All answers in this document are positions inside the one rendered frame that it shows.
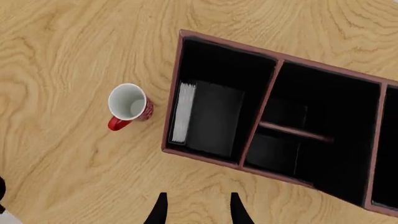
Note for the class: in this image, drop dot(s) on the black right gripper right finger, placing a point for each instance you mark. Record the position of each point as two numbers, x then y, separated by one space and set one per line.
239 213

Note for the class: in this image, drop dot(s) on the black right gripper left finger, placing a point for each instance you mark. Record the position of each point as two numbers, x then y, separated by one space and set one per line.
158 213

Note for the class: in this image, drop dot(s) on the black book with white pages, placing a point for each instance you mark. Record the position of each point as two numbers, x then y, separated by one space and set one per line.
211 119

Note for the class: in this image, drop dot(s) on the red-brown desk caddy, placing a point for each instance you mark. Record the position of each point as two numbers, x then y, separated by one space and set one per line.
280 116

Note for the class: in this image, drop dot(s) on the red mug with white inside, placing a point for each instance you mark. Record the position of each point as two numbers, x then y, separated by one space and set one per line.
129 105

